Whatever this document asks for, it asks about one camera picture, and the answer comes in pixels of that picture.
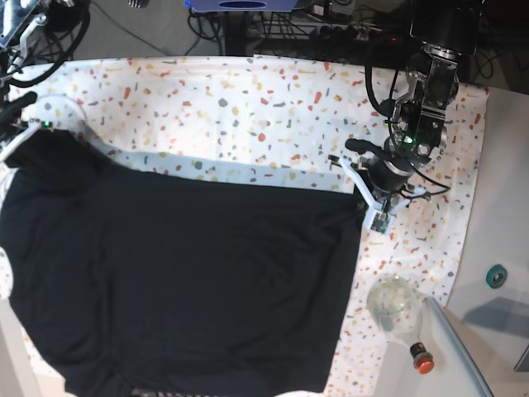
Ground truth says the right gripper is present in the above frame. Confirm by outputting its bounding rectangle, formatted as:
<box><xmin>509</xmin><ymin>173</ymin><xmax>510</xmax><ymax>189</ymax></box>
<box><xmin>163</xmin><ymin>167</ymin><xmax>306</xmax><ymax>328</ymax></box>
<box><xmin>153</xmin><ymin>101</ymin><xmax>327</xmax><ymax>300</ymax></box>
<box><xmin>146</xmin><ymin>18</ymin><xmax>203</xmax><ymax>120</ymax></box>
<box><xmin>1</xmin><ymin>91</ymin><xmax>37</xmax><ymax>141</ymax></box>

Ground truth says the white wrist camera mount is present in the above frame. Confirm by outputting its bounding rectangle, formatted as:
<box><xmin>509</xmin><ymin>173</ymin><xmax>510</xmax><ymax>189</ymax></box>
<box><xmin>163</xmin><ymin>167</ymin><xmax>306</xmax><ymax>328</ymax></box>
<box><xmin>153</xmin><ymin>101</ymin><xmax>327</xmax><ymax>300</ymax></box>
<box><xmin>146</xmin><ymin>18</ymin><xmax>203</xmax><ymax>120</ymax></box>
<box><xmin>1</xmin><ymin>118</ymin><xmax>55</xmax><ymax>162</ymax></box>
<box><xmin>328</xmin><ymin>155</ymin><xmax>430</xmax><ymax>235</ymax></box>

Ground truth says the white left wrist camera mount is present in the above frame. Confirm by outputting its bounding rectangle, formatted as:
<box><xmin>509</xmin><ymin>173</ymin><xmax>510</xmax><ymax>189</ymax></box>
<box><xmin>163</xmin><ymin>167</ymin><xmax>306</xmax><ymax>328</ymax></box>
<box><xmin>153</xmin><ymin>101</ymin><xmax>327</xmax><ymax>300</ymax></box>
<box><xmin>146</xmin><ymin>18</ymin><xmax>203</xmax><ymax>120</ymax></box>
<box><xmin>328</xmin><ymin>155</ymin><xmax>430</xmax><ymax>235</ymax></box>

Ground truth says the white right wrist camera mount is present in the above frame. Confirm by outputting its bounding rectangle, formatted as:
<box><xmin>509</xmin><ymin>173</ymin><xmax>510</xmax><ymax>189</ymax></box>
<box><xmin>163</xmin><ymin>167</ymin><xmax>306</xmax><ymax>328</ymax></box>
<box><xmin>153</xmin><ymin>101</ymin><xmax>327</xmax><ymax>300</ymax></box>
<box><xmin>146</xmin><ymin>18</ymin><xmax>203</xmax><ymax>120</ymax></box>
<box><xmin>1</xmin><ymin>118</ymin><xmax>55</xmax><ymax>162</ymax></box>

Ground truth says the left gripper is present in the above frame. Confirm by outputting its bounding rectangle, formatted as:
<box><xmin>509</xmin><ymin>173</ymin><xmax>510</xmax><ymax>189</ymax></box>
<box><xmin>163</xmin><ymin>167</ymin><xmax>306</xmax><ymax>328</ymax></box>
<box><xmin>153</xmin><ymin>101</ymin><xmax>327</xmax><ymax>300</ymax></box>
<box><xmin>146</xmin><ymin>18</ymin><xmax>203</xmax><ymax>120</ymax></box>
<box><xmin>345</xmin><ymin>138</ymin><xmax>426</xmax><ymax>203</ymax></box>

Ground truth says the terrazzo patterned tablecloth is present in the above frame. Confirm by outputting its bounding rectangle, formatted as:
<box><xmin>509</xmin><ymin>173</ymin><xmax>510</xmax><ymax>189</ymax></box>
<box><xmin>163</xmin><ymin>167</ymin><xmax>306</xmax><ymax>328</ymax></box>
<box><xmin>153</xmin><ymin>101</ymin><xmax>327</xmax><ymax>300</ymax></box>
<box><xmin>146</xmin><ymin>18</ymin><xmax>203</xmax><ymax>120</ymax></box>
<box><xmin>22</xmin><ymin>56</ymin><xmax>488</xmax><ymax>396</ymax></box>

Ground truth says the black keyboard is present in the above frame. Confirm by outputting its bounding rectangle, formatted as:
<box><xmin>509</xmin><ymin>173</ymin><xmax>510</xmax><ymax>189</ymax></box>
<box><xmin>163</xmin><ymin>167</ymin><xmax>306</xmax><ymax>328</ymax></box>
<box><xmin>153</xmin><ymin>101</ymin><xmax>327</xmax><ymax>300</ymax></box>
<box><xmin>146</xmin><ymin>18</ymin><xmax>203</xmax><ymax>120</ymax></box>
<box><xmin>129</xmin><ymin>388</ymin><xmax>190</xmax><ymax>397</ymax></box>

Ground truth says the blue box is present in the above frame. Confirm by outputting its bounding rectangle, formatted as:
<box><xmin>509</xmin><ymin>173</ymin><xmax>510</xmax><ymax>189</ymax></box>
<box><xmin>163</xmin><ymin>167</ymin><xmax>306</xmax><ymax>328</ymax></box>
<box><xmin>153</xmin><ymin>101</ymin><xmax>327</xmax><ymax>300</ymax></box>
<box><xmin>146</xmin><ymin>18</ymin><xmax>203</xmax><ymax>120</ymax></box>
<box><xmin>183</xmin><ymin>0</ymin><xmax>312</xmax><ymax>12</ymax></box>

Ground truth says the clear glass bottle orange cap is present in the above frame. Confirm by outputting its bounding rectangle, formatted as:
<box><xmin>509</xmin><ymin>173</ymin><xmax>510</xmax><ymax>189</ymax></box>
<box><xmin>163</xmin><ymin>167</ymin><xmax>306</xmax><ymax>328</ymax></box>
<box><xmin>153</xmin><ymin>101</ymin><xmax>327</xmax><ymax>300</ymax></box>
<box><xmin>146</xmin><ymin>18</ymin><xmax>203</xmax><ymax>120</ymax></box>
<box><xmin>366</xmin><ymin>275</ymin><xmax>435</xmax><ymax>375</ymax></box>

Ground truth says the green tape roll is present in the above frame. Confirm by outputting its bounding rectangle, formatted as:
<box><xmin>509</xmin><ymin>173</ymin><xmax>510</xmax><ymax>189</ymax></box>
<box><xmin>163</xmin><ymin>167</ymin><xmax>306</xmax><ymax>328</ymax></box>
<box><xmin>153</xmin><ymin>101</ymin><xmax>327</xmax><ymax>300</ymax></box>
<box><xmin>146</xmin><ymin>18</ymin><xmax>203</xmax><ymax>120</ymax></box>
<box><xmin>485</xmin><ymin>264</ymin><xmax>508</xmax><ymax>289</ymax></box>

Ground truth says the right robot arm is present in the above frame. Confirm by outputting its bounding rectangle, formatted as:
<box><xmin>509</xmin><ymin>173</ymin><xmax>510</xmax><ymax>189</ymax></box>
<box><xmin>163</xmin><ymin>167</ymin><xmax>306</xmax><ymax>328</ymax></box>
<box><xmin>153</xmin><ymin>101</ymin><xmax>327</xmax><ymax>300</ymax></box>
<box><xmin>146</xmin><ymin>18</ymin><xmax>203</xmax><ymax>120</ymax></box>
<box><xmin>1</xmin><ymin>1</ymin><xmax>91</xmax><ymax>147</ymax></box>

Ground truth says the black t-shirt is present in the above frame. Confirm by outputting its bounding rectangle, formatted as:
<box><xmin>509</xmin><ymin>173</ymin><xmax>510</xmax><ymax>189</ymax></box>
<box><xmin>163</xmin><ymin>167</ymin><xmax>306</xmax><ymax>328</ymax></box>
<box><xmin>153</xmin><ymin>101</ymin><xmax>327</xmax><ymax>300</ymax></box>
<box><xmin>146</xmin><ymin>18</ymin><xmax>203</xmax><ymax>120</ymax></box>
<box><xmin>1</xmin><ymin>132</ymin><xmax>363</xmax><ymax>396</ymax></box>

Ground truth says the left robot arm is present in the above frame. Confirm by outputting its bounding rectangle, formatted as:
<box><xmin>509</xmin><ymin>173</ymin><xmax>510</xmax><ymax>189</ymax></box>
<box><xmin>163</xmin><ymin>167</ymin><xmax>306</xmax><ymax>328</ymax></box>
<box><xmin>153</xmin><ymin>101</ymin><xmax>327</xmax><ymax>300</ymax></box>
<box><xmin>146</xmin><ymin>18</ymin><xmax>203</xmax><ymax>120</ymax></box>
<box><xmin>345</xmin><ymin>1</ymin><xmax>483</xmax><ymax>205</ymax></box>

